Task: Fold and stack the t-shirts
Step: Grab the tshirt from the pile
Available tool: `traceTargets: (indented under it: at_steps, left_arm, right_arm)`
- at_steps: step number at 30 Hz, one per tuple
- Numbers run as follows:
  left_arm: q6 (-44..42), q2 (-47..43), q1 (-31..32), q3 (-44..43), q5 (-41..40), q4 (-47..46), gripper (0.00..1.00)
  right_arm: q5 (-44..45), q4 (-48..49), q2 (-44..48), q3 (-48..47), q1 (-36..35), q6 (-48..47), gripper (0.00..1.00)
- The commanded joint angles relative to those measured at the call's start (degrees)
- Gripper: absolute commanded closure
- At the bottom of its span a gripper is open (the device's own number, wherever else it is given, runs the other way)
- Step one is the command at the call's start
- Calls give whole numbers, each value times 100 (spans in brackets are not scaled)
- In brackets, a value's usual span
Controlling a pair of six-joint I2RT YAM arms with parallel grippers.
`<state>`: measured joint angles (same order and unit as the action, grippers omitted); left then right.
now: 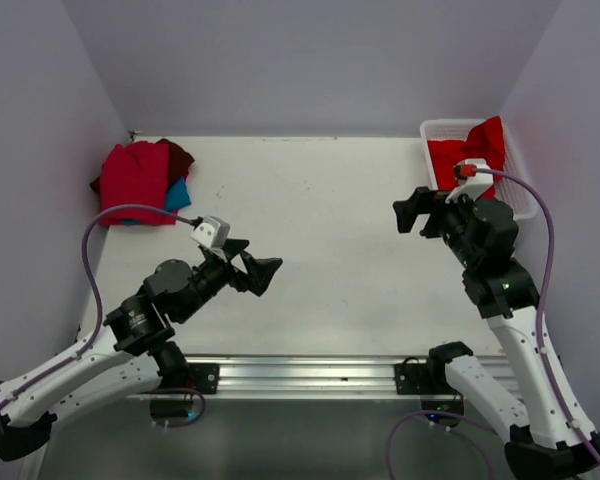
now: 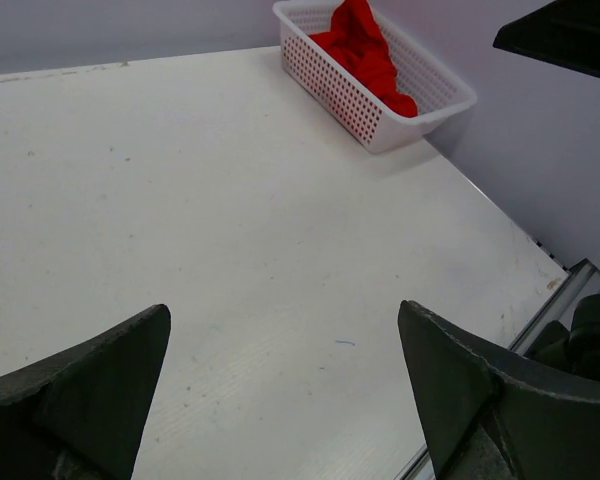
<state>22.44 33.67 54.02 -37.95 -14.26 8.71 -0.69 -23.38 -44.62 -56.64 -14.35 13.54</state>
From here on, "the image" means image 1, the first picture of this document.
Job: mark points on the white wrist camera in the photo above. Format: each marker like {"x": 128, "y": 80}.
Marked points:
{"x": 471, "y": 182}
{"x": 211, "y": 233}

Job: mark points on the black right base bracket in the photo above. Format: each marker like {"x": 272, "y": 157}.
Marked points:
{"x": 412, "y": 377}

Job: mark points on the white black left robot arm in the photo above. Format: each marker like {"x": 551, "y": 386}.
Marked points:
{"x": 130, "y": 350}

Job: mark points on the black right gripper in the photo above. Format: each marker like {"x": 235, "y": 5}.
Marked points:
{"x": 437, "y": 206}

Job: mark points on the crimson folded t shirt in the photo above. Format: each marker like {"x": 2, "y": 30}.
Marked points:
{"x": 135, "y": 174}

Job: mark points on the bright red t shirt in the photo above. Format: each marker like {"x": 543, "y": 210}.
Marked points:
{"x": 450, "y": 141}

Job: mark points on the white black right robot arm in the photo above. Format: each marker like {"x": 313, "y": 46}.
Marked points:
{"x": 545, "y": 432}

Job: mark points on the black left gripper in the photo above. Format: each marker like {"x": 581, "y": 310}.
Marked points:
{"x": 260, "y": 270}

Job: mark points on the aluminium mounting rail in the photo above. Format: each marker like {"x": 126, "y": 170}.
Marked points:
{"x": 310, "y": 378}

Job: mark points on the black left base bracket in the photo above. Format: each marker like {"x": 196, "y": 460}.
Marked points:
{"x": 202, "y": 377}

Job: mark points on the blue folded t shirt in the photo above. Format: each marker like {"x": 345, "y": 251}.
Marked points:
{"x": 176, "y": 198}

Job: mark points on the black base bracket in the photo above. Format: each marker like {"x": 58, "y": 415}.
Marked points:
{"x": 412, "y": 377}
{"x": 202, "y": 377}

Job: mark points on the dark maroon folded t shirt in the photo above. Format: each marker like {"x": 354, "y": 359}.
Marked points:
{"x": 180, "y": 163}

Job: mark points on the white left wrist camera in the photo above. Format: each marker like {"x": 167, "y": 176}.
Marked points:
{"x": 211, "y": 233}

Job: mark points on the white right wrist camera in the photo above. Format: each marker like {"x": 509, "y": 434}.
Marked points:
{"x": 471, "y": 182}

